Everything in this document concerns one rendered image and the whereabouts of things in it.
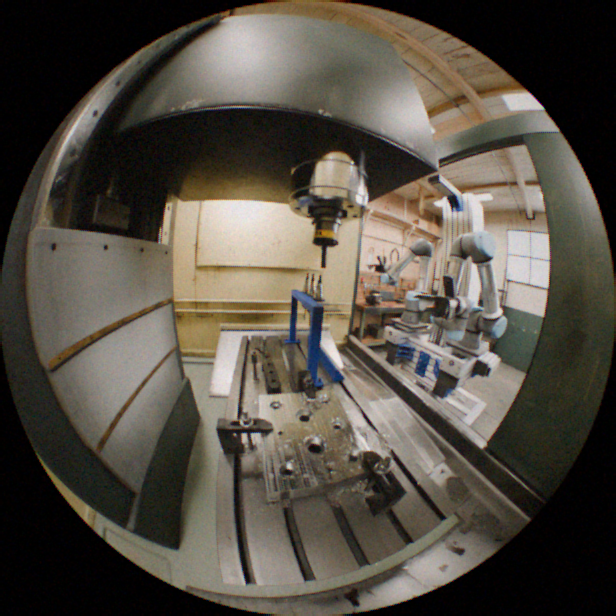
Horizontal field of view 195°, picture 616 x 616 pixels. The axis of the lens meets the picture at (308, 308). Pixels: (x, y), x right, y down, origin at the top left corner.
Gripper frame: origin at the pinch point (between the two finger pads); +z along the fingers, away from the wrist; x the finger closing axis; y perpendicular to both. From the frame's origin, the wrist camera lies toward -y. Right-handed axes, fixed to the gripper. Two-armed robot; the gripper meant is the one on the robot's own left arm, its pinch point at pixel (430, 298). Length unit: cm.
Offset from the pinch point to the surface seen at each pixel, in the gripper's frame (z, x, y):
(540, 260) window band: -421, -36, -97
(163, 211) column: 82, 23, -22
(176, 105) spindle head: 70, -9, -31
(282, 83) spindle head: 54, -11, -37
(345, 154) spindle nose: 40.5, -7.7, -26.0
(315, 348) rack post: 30.0, 21.7, 23.1
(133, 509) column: 88, -23, 42
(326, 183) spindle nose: 43.4, -6.8, -19.4
